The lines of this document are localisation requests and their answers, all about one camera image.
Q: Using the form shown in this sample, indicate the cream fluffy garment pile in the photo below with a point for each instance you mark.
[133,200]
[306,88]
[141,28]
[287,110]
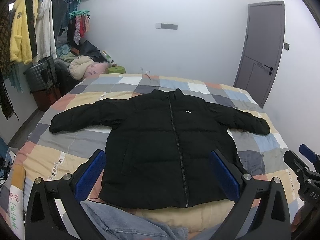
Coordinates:
[79,65]

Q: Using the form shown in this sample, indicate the dark grey hanging garment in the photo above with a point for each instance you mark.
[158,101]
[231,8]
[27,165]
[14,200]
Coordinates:
[59,13]

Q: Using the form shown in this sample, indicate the green plastic stool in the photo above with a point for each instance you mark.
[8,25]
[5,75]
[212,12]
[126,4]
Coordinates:
[116,70]

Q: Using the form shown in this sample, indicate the colourful checked bed cover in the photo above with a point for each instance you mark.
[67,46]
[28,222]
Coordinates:
[50,156]

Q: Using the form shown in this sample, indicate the light blue jeans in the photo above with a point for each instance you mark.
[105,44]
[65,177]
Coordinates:
[114,223]

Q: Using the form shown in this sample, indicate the grey wall switch panel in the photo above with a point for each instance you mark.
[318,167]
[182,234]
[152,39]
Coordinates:
[166,26]

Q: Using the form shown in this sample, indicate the green clip hanger with laundry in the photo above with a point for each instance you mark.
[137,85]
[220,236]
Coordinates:
[78,25]

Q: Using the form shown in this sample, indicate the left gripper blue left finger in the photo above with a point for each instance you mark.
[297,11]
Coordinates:
[86,175]

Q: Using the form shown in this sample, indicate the black puffer jacket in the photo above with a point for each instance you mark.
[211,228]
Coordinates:
[159,145]

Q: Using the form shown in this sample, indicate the white hanging sweater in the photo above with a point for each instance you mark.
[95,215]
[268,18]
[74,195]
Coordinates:
[45,38]

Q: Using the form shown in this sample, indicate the yellow fleece jacket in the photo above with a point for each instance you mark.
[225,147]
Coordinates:
[20,48]

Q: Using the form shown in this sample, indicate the grey door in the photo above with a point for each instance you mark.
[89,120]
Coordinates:
[263,45]

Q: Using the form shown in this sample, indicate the black suitcase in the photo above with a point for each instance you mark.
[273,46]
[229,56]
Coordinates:
[42,76]

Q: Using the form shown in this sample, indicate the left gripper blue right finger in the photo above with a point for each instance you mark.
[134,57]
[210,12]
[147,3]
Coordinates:
[228,176]

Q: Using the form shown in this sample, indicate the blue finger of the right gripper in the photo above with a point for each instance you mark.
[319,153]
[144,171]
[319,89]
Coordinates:
[296,164]
[309,154]

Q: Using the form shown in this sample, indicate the small wall switch by door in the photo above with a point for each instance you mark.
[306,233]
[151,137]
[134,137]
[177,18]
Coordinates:
[286,46]

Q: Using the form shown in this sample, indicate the black door handle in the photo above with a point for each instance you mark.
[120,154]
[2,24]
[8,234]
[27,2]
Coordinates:
[270,69]

